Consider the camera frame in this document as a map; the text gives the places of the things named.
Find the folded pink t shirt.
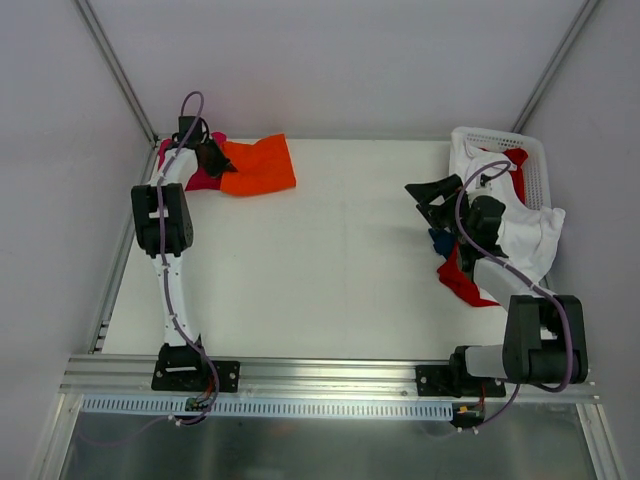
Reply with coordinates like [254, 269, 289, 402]
[157, 132, 227, 191]

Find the red t shirt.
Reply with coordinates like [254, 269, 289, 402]
[437, 148, 529, 308]

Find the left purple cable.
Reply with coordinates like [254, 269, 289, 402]
[157, 91, 221, 426]

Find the orange t shirt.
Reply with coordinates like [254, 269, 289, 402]
[220, 134, 297, 197]

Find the left aluminium frame post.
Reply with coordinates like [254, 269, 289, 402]
[74, 0, 161, 149]

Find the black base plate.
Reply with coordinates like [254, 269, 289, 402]
[151, 358, 241, 393]
[415, 364, 506, 398]

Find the aluminium mounting rail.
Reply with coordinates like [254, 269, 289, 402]
[58, 353, 600, 404]

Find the white plastic laundry basket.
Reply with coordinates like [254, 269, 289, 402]
[449, 127, 552, 210]

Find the aluminium frame post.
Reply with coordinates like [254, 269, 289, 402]
[74, 0, 161, 149]
[510, 0, 602, 134]

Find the white slotted cable duct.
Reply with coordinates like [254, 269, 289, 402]
[81, 395, 454, 422]

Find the white t shirt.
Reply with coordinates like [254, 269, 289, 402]
[458, 152, 566, 282]

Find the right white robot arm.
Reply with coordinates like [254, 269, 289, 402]
[405, 175, 589, 396]

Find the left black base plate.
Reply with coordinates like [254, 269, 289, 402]
[151, 358, 241, 393]

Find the right aluminium frame post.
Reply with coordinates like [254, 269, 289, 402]
[510, 0, 602, 134]

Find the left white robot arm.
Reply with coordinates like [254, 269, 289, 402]
[131, 115, 237, 390]

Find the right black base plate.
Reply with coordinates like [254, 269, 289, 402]
[415, 364, 506, 398]

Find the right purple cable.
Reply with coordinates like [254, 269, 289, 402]
[453, 161, 576, 434]

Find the dark blue t shirt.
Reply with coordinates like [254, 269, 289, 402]
[428, 228, 457, 260]

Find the purple cable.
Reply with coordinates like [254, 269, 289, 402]
[157, 91, 221, 426]
[453, 161, 576, 434]

